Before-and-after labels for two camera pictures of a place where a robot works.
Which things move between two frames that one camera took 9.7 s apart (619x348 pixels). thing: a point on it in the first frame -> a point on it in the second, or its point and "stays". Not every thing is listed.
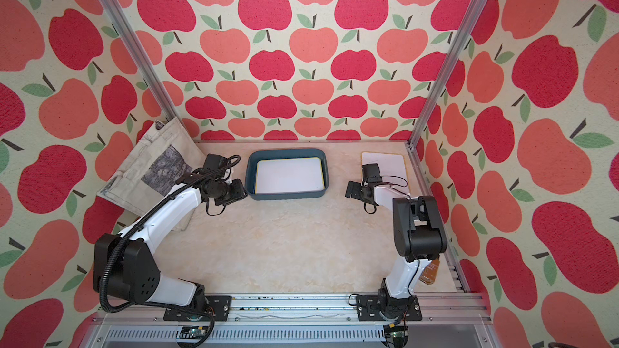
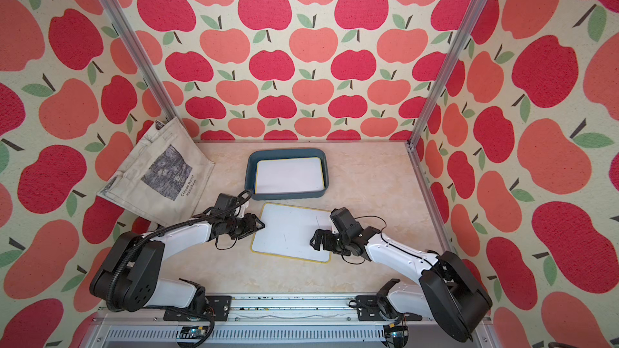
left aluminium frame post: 168,111 stays
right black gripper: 357,186 -> 326,244
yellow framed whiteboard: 392,169 -> 288,230
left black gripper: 240,192 -> 253,225
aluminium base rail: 300,321 stays
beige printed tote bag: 164,155 stays
